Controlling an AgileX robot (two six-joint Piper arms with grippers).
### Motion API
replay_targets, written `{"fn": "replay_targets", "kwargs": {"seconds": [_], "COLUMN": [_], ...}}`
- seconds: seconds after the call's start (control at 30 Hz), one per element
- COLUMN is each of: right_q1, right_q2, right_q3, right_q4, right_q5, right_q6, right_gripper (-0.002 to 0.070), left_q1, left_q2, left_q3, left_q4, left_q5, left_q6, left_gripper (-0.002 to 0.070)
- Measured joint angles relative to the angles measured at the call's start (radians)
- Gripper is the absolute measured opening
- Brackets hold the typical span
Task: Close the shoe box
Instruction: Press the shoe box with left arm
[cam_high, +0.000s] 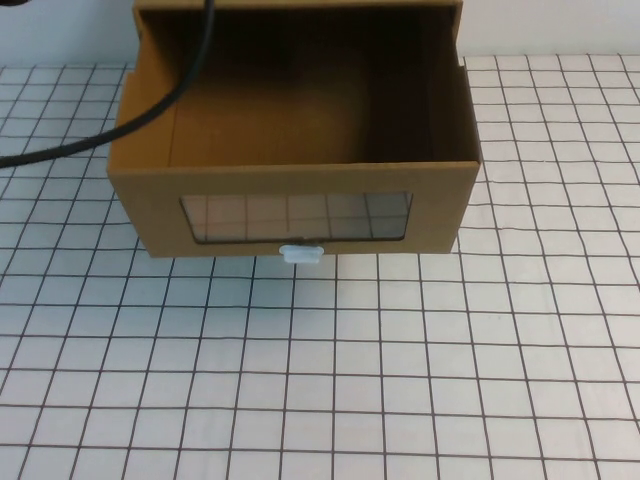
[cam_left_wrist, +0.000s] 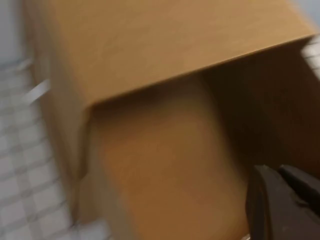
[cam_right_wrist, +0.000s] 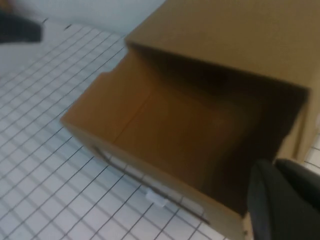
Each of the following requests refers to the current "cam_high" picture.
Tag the brown cardboard shoe box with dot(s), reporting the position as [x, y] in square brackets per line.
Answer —
[150, 210]

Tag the white grid-patterned table cloth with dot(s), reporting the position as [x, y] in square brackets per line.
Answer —
[320, 380]

